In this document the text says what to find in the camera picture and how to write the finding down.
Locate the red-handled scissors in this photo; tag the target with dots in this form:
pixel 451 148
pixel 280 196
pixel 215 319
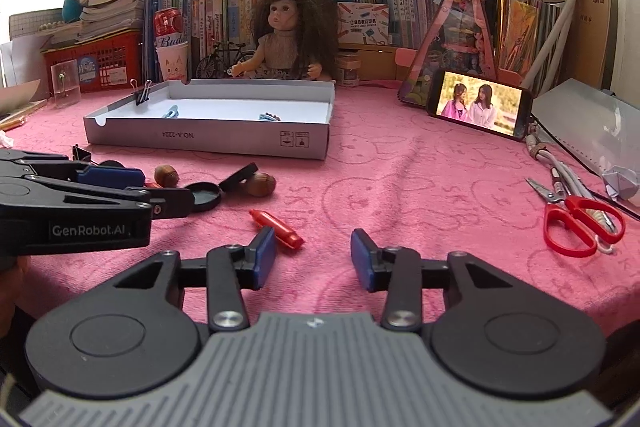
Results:
pixel 576 214

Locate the black round cap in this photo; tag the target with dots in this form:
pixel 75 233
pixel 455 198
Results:
pixel 240 176

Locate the black binder clip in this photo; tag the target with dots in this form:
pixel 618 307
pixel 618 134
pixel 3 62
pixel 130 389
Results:
pixel 141 91

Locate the pink towel table mat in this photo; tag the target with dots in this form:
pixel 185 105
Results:
pixel 411 180

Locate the stack of paperback books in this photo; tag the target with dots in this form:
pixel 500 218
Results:
pixel 110 6

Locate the brown-haired doll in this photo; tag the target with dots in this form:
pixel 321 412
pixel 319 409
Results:
pixel 294 39

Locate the black round lid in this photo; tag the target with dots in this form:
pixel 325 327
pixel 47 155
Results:
pixel 207 196

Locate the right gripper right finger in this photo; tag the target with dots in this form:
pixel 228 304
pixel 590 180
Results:
pixel 488 329

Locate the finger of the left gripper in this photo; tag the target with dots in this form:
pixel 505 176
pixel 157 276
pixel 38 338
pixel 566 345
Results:
pixel 60 167
pixel 35 197

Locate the light blue hair clip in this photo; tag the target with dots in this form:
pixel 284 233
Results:
pixel 172 112
pixel 268 117

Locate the small glass jar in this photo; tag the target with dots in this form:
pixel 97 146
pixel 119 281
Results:
pixel 347 67

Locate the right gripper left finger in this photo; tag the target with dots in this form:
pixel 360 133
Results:
pixel 144 327

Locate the red Budweiser can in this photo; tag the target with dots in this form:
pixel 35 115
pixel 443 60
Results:
pixel 168 27

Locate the white cat paper cup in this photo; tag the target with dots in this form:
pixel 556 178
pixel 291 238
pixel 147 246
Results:
pixel 173 62

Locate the white stationery box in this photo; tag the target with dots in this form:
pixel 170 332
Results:
pixel 363 23

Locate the black smartphone playing video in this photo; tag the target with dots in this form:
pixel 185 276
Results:
pixel 478 103

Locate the white shallow cardboard box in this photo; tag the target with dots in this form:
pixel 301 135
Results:
pixel 222 116

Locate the clear acrylic block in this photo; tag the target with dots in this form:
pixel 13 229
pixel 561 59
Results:
pixel 65 84

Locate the pink triangular toy box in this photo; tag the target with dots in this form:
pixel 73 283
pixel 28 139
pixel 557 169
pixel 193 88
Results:
pixel 458 40

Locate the miniature black bicycle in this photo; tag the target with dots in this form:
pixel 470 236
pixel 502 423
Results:
pixel 218 64

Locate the red plastic crate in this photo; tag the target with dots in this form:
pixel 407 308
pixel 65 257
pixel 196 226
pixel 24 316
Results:
pixel 103 64

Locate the red plastic tube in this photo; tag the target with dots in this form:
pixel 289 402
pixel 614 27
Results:
pixel 287 237

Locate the brown wooden acorn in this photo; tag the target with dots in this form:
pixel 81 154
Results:
pixel 259 184
pixel 166 176

